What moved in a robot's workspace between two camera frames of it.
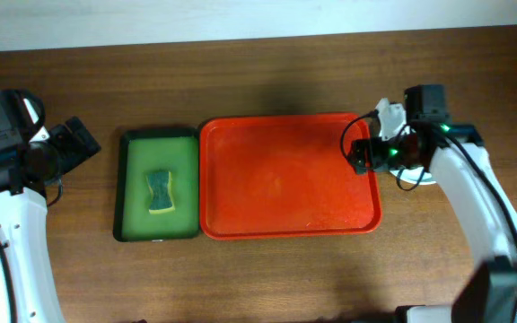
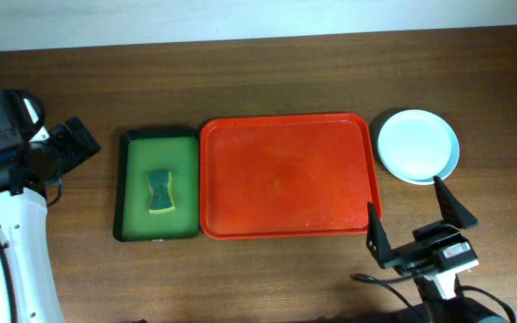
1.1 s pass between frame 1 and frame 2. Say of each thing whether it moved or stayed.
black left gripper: stayed
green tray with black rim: stayed
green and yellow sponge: stayed
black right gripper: moved
